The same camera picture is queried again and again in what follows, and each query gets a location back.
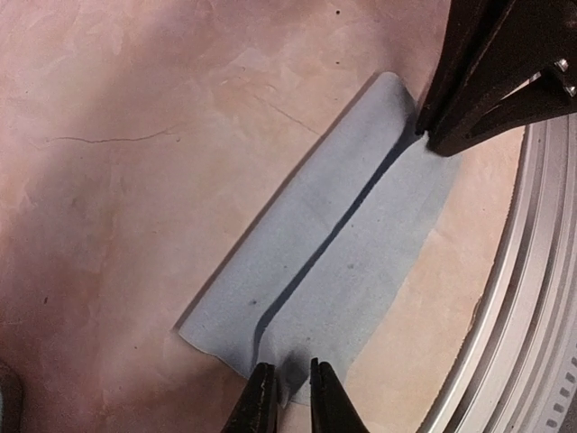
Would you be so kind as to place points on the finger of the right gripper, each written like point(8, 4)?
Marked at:
point(449, 145)
point(451, 67)

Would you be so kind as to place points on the small blue cleaning cloth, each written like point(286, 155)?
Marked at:
point(319, 270)

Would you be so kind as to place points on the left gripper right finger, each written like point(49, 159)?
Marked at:
point(331, 408)

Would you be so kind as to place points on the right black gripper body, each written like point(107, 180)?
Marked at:
point(554, 40)

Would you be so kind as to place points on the front aluminium rail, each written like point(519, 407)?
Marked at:
point(516, 370)

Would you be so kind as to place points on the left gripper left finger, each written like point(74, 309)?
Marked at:
point(256, 410)

